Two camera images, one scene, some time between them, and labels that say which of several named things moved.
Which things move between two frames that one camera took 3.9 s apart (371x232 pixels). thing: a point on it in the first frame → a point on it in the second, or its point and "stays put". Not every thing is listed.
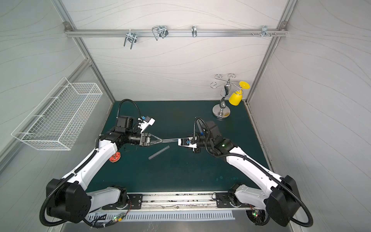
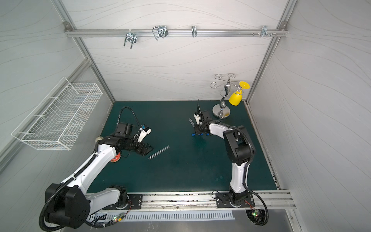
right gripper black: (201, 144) → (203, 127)
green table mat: (165, 167) stays put
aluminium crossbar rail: (177, 32) stays put
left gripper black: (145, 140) → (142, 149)
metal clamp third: (193, 29) stays put
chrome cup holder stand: (221, 110) stays put
